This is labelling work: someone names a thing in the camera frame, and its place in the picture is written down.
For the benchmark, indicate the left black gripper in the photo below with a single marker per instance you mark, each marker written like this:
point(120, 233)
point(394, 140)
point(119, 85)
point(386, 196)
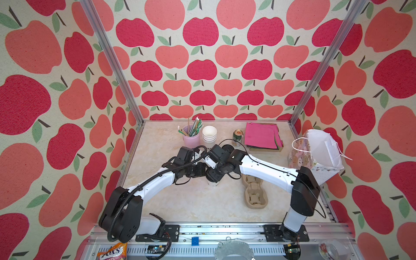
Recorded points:
point(201, 167)

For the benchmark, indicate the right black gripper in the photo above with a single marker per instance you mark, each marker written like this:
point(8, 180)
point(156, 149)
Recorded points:
point(210, 176)

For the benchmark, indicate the white paper coffee cup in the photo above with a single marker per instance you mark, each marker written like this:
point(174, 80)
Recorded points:
point(213, 184)

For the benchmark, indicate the white patterned paper gift bag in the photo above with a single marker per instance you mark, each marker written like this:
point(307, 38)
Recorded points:
point(319, 152)

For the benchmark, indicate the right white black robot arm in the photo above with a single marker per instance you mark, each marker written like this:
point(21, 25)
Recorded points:
point(300, 183)

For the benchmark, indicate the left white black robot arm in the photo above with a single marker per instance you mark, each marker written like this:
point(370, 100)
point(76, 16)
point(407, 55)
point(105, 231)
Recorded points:
point(122, 217)

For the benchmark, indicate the pink straw holder cup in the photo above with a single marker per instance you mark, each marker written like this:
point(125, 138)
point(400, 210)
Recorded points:
point(191, 141)

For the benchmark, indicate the green beverage can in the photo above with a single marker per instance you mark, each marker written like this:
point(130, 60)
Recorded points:
point(237, 138)

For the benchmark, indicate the stack of white paper cups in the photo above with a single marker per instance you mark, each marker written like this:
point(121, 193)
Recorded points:
point(209, 134)

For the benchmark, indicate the stack of pink napkins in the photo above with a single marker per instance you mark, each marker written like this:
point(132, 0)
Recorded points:
point(263, 136)

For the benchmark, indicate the wrapped straws and stirrers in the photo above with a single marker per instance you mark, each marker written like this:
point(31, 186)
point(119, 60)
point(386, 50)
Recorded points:
point(192, 130)

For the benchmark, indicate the brown cardboard cup carrier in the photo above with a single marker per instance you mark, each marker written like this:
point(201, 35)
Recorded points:
point(255, 196)

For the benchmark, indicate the orange snack packet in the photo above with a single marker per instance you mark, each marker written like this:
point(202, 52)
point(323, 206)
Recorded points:
point(117, 252)

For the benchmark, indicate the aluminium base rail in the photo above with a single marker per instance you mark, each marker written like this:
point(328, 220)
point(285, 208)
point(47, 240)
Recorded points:
point(200, 241)

